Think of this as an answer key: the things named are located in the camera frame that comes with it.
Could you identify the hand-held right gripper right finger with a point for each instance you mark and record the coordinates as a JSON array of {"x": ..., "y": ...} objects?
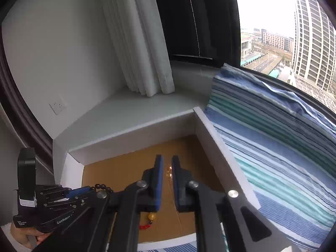
[{"x": 179, "y": 189}]

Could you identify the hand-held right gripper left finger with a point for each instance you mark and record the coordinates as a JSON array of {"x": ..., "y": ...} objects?
[{"x": 158, "y": 186}]

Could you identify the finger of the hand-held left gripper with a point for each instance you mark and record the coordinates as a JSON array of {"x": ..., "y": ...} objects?
[
  {"x": 78, "y": 191},
  {"x": 68, "y": 203}
]

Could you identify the white box with brown bottom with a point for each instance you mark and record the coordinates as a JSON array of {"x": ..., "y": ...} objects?
[{"x": 126, "y": 168}]

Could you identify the person's left forearm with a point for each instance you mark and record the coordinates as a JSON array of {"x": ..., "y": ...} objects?
[{"x": 15, "y": 237}]

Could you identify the person's left hand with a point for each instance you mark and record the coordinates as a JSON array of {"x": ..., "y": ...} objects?
[{"x": 42, "y": 239}]

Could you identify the striped bed sheet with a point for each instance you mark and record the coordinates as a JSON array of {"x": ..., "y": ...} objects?
[{"x": 275, "y": 168}]

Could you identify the striped pillow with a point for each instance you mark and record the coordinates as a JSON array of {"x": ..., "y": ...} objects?
[{"x": 249, "y": 97}]

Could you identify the white pleated curtain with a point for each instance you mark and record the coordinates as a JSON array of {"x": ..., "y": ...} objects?
[{"x": 136, "y": 44}]

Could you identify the dark window panel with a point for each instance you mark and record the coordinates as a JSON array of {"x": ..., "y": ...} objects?
[{"x": 199, "y": 18}]

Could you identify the low brick building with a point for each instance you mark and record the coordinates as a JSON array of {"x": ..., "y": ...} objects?
[{"x": 275, "y": 40}]

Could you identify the tall beige tower building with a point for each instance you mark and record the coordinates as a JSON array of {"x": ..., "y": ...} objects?
[{"x": 315, "y": 39}]

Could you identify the dark brown wall trim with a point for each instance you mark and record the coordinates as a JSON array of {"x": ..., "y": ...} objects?
[{"x": 18, "y": 110}]

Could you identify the white wall socket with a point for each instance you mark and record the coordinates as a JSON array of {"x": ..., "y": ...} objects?
[{"x": 58, "y": 105}]

